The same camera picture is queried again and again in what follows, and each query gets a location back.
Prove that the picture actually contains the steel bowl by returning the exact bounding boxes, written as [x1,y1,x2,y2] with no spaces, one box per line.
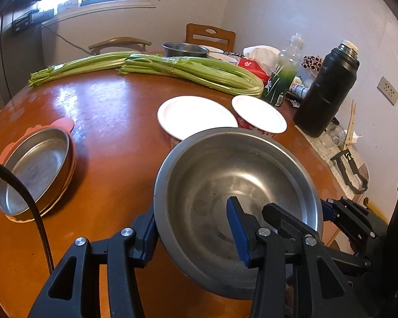
[154,128,323,299]

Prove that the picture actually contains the small red paper bowl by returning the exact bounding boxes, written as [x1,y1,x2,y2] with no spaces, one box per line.
[231,95,288,137]

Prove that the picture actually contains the steel pan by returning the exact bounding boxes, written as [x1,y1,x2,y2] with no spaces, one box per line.
[0,126,72,218]

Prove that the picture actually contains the large red paper bowl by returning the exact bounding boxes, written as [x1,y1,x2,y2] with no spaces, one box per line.
[157,95,238,142]

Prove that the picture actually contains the pink chicken-shaped plate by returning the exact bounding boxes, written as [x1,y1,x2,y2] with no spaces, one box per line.
[0,116,77,219]

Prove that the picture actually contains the black metal clip tool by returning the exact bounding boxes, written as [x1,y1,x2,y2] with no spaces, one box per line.
[330,149,368,195]

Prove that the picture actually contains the wooden chopsticks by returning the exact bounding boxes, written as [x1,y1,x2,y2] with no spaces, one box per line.
[343,100,357,150]

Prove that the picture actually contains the black thermos flask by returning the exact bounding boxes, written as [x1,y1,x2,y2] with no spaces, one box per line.
[293,39,360,138]

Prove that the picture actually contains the green plastic bottle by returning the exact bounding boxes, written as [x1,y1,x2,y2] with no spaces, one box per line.
[261,33,304,107]

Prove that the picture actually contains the right celery bunch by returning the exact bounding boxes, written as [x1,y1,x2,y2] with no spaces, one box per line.
[118,53,264,97]

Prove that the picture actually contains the celery bunch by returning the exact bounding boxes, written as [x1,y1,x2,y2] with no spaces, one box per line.
[28,50,136,87]
[118,53,264,97]

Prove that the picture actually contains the red tissue pack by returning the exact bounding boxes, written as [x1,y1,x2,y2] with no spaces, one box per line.
[237,45,280,84]

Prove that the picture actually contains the wooden chair with cutout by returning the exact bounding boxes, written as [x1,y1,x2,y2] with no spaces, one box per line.
[185,23,236,52]

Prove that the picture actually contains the far steel pot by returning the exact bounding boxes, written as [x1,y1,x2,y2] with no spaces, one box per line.
[162,42,209,58]

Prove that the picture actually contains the left celery bunch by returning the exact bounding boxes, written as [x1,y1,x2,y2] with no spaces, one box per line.
[28,50,136,87]

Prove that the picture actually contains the curved-back wooden chair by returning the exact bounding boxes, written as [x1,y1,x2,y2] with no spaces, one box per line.
[88,37,152,55]

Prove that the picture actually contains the grey refrigerator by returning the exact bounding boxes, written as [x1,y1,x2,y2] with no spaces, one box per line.
[0,13,45,108]

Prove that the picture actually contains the wall power socket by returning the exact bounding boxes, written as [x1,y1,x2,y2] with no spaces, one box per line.
[377,77,398,105]

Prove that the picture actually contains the black wire rack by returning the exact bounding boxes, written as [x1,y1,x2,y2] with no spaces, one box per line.
[11,0,54,34]

